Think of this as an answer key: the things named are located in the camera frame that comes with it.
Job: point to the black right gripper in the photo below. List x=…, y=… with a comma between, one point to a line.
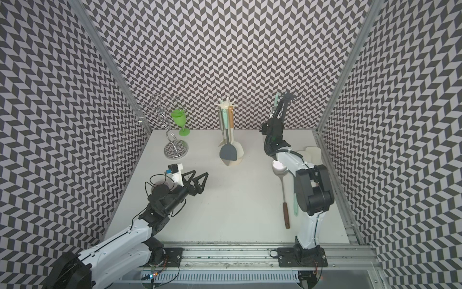
x=264, y=128

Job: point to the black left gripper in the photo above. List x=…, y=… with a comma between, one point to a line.
x=200, y=189

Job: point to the white spatula wooden handle rack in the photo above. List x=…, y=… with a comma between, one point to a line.
x=237, y=145

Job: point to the steel spoon brown handle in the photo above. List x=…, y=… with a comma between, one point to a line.
x=283, y=195

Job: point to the grey spatula mint handle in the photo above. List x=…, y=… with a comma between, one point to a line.
x=295, y=206

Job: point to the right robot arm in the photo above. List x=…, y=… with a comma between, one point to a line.
x=312, y=188

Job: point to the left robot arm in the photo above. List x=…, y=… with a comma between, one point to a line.
x=135, y=246

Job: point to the dark grey utensil rack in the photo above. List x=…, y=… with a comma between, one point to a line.
x=285, y=104

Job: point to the cream utensil rack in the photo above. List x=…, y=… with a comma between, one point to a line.
x=224, y=104

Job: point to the pink ceramic cup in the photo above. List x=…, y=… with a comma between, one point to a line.
x=160, y=190

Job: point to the green plastic goblet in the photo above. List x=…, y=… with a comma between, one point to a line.
x=179, y=118

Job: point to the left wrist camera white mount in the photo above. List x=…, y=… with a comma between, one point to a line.
x=174, y=171

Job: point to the chrome wire glass rack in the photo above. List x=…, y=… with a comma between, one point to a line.
x=155, y=113

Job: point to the grey turner mint handle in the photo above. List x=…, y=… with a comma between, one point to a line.
x=232, y=152

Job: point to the cream spatula cream handle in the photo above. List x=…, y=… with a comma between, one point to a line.
x=222, y=127

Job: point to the metal base rail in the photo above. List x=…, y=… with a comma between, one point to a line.
x=233, y=263

